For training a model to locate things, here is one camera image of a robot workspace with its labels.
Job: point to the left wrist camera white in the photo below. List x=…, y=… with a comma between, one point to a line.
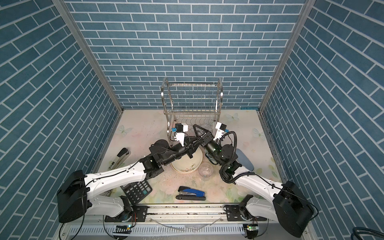
x=180, y=131

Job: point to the grey black stapler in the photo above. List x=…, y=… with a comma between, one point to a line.
x=120, y=158

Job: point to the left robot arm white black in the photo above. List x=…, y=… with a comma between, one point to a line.
x=81, y=194

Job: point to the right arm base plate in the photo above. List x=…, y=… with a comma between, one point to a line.
x=236, y=213

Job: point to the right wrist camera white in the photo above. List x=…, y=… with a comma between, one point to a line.
x=221, y=129

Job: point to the clear glass cup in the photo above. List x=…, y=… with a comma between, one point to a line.
x=205, y=170

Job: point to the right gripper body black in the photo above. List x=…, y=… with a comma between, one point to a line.
x=205, y=144

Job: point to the white plate with painted design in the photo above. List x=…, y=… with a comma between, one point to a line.
x=186, y=165

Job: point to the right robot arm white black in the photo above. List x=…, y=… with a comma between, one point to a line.
x=290, y=207

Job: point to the steel two-tier dish rack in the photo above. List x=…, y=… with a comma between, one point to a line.
x=191, y=103

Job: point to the aluminium front rail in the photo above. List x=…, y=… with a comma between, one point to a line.
x=177, y=213

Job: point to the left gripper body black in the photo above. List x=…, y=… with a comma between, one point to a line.
x=187, y=150

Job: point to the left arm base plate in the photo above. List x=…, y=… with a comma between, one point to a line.
x=133, y=215

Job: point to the blue black stapler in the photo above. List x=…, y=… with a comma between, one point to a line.
x=188, y=194

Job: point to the black calculator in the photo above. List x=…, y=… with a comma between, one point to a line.
x=137, y=191

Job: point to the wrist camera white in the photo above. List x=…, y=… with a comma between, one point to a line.
x=180, y=131
x=221, y=129

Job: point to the blue grey cylinder object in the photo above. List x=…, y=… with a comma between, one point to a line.
x=244, y=160

